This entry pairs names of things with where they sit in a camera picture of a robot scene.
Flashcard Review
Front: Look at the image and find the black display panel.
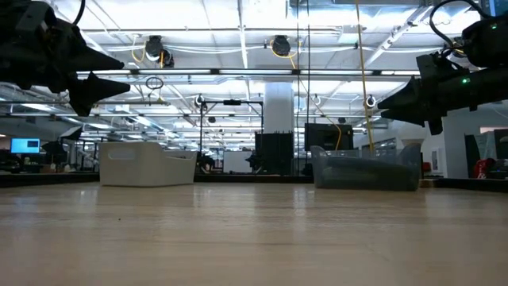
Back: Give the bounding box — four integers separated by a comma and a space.
304, 122, 355, 152

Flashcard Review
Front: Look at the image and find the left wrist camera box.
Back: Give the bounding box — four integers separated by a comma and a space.
14, 1, 52, 33

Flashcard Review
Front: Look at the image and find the white bulb table lamp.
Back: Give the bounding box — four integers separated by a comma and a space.
396, 120, 429, 150

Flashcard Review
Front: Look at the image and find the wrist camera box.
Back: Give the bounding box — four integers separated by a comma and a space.
461, 16, 508, 69
14, 1, 52, 33

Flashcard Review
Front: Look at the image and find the ceiling cable reel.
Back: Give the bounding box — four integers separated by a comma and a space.
451, 36, 468, 60
271, 34, 293, 57
143, 34, 175, 68

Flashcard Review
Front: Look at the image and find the light grey plastic bin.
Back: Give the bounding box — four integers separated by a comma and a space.
98, 141, 198, 187

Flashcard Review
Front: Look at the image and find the black monitor blue screen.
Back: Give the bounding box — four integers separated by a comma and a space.
479, 0, 508, 17

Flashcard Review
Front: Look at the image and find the yellow extension cable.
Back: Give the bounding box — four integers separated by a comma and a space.
354, 0, 376, 154

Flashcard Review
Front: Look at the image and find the black aluminium table frame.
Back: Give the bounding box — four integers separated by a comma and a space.
0, 171, 508, 195

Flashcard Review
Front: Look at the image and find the white building column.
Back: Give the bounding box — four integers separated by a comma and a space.
263, 81, 295, 134

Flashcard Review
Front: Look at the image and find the black frame rig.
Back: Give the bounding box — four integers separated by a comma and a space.
199, 99, 265, 176

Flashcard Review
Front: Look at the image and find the red object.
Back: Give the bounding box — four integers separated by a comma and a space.
472, 157, 497, 180

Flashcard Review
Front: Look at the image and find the yellow hanging cable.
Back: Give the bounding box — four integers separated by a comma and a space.
271, 39, 343, 152

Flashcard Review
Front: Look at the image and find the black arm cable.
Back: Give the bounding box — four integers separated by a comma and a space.
429, 0, 491, 55
72, 0, 87, 25

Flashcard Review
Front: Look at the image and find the smoky grey translucent bin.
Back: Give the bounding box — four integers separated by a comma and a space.
310, 142, 422, 192

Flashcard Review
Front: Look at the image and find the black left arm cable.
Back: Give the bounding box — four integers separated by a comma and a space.
72, 0, 87, 25

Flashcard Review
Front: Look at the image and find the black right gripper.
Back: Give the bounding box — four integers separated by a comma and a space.
376, 52, 483, 136

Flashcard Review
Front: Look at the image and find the black cabinet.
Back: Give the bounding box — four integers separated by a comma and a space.
254, 131, 295, 176

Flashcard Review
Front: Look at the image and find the white board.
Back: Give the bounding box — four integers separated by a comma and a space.
222, 150, 255, 174

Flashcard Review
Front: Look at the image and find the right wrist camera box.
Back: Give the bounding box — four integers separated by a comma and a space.
461, 16, 508, 69

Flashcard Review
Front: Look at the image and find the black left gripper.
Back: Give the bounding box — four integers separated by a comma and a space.
0, 0, 132, 118

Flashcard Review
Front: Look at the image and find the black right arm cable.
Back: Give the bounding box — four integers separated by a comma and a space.
429, 0, 491, 55

